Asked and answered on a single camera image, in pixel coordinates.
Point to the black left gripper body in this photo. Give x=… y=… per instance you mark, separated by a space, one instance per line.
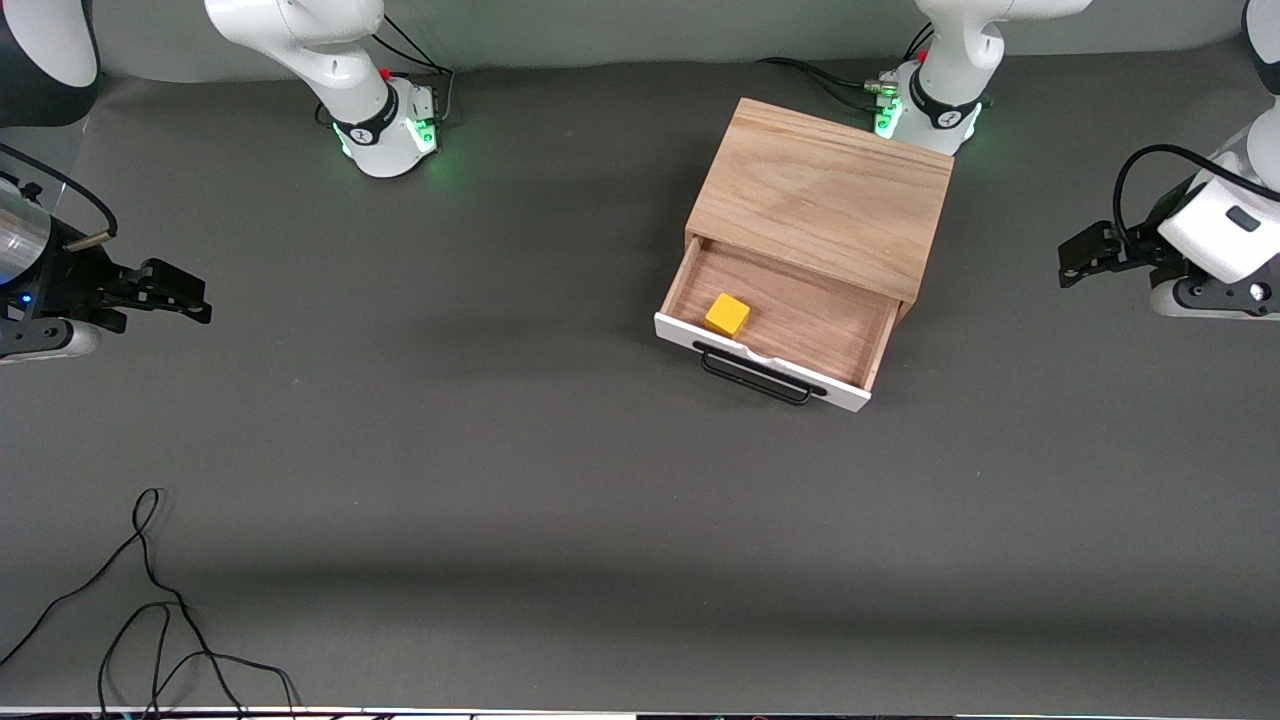
x=1143 y=246

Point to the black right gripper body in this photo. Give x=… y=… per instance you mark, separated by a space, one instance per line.
x=68 y=277

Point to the yellow wooden block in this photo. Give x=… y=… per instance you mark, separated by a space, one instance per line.
x=727 y=314

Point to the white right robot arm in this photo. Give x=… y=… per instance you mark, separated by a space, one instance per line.
x=330 y=50

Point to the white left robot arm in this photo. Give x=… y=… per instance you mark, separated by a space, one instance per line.
x=950 y=60

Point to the light wooden drawer cabinet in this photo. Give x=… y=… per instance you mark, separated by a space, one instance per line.
x=820 y=190

